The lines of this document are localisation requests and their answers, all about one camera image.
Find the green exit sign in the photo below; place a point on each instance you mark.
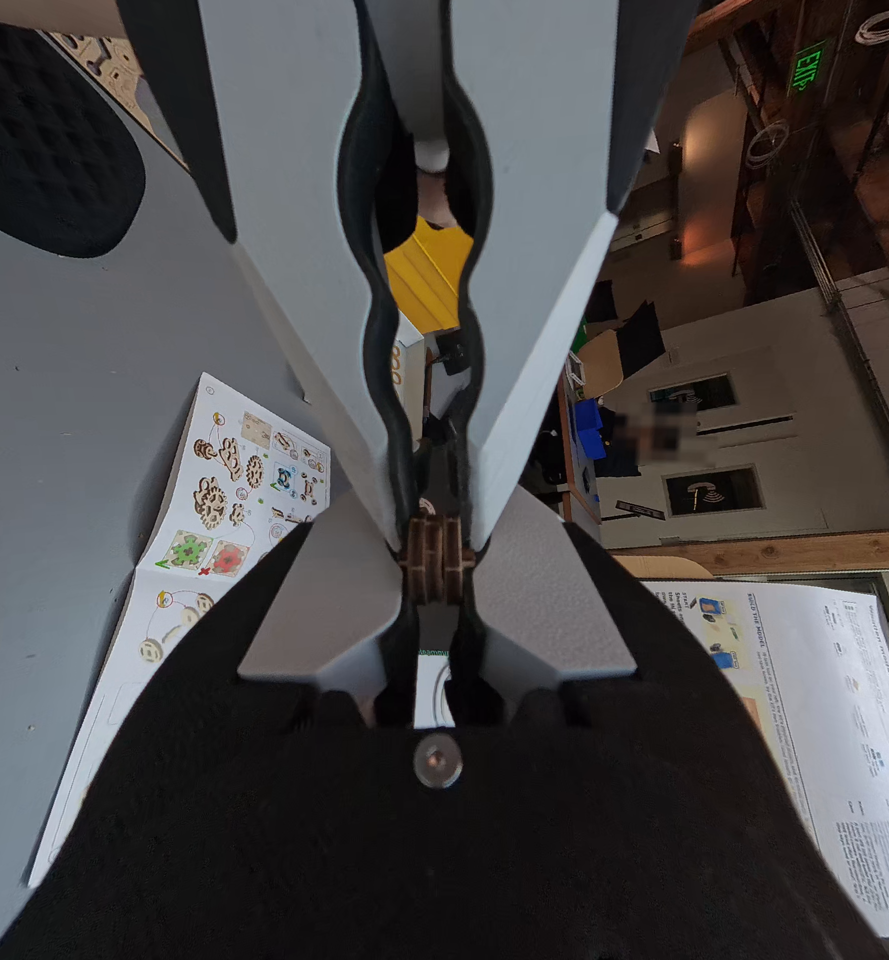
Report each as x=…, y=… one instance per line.
x=808, y=66

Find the black model kit box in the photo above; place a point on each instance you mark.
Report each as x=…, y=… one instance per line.
x=433, y=652

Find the person's left hand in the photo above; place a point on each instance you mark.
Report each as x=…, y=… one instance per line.
x=438, y=199

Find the illustrated instruction booklet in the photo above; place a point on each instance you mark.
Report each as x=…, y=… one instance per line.
x=212, y=487

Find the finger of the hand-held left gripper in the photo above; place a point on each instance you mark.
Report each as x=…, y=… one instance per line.
x=542, y=187
x=287, y=187

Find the dark wooden disc assembly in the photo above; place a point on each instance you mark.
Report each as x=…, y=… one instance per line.
x=437, y=559

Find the yellow storage bin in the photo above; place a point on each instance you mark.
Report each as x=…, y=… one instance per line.
x=429, y=270

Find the black power adapter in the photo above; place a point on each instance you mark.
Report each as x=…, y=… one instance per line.
x=456, y=360

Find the white stand base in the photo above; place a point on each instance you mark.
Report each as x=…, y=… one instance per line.
x=431, y=697

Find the black mesh wrist rest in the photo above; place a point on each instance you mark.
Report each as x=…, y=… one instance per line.
x=39, y=135

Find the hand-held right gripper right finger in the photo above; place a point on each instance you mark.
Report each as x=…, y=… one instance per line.
x=557, y=607

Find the green storage bin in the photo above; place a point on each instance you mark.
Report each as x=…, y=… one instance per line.
x=579, y=335

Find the plywood parts sheet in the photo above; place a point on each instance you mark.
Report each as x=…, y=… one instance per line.
x=114, y=67

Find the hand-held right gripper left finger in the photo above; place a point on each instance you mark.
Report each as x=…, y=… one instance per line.
x=317, y=607

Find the dark wall plaque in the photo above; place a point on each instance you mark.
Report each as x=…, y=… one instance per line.
x=639, y=510

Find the tan wooden chair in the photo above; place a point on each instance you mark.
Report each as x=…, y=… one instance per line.
x=602, y=364

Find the wooden beam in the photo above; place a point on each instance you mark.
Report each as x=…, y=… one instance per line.
x=789, y=551

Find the white cardboard tray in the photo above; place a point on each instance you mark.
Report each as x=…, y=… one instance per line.
x=407, y=375

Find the laminated instruction poster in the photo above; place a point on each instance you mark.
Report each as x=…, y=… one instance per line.
x=827, y=712

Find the blue storage bin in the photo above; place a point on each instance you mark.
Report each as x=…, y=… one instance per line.
x=588, y=431

